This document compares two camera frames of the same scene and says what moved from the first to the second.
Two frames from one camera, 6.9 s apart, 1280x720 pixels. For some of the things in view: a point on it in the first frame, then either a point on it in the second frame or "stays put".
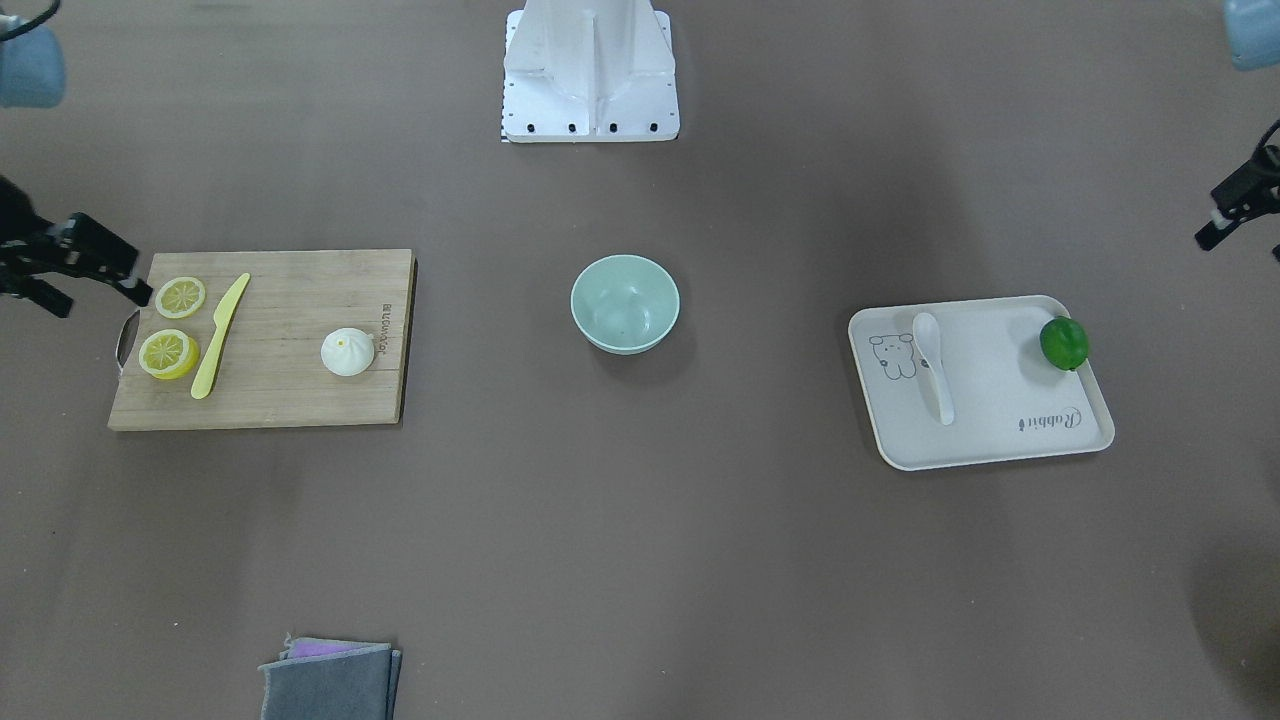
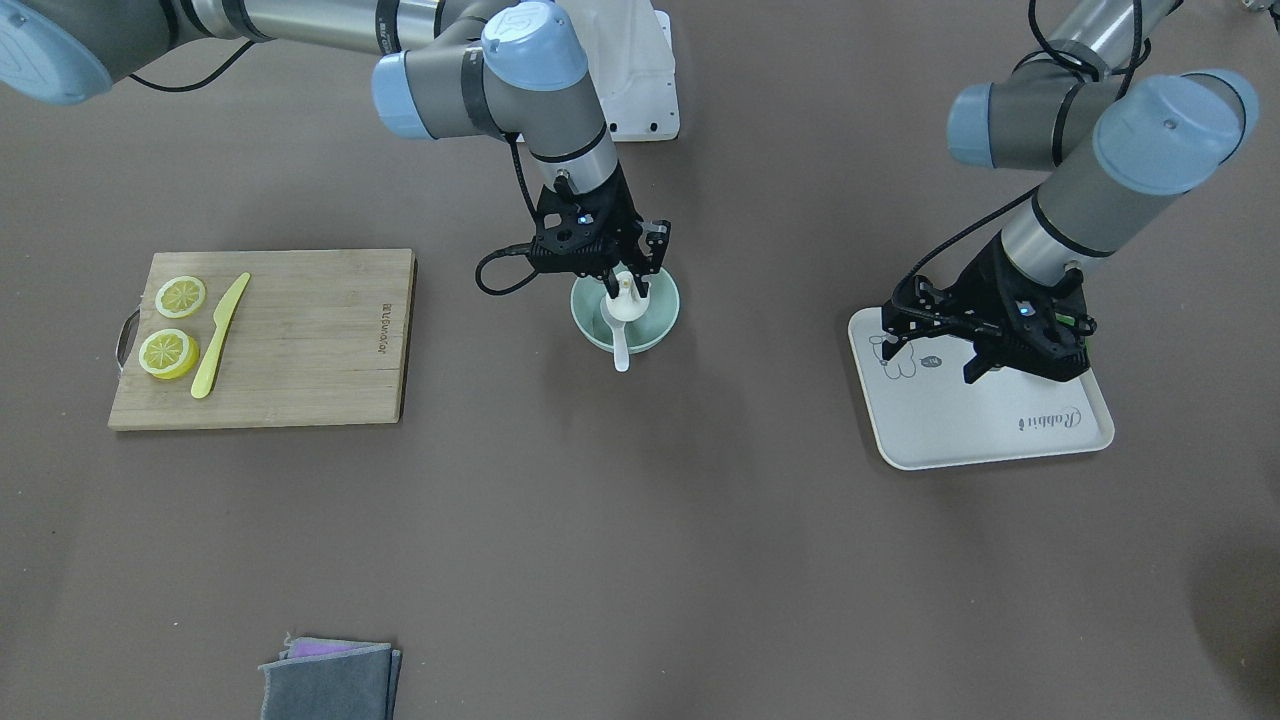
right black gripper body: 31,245 → 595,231
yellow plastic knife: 223,318 stays put
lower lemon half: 168,354 stays put
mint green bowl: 625,304 stays put
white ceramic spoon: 926,336 → 621,347
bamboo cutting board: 269,369 stays put
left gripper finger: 1252,191 → 983,361
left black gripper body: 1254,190 → 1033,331
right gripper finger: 93,251 → 653,240
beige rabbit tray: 1007,400 stays put
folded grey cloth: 326,679 stays put
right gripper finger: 46,295 → 611,283
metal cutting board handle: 126,337 stays put
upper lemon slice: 179,297 stays put
